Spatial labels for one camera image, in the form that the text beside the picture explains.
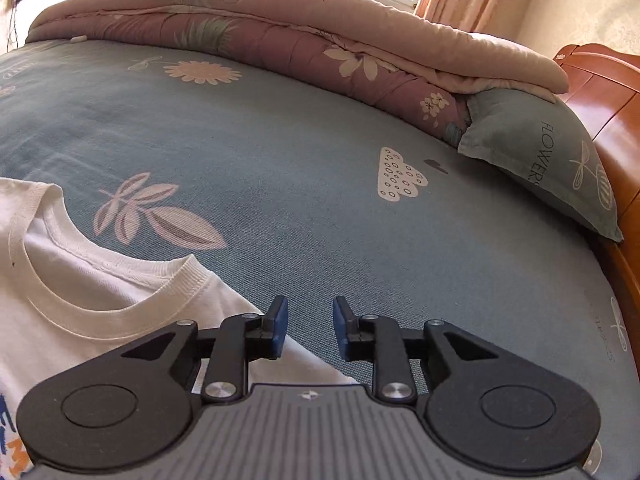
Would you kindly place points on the folded pink floral quilt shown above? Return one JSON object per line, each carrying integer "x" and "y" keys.
{"x": 300, "y": 50}

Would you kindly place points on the white printed sweatshirt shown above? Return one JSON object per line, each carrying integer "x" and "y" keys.
{"x": 65, "y": 260}

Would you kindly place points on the wooden headboard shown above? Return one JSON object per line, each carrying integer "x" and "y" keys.
{"x": 615, "y": 105}

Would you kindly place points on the green printed pillow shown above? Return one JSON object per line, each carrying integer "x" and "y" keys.
{"x": 540, "y": 170}

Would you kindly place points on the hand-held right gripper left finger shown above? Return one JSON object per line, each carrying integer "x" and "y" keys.
{"x": 281, "y": 325}

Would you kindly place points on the blue floral bed sheet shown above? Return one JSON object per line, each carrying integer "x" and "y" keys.
{"x": 300, "y": 185}

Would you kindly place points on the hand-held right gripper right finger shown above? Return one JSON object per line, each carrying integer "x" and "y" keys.
{"x": 341, "y": 330}

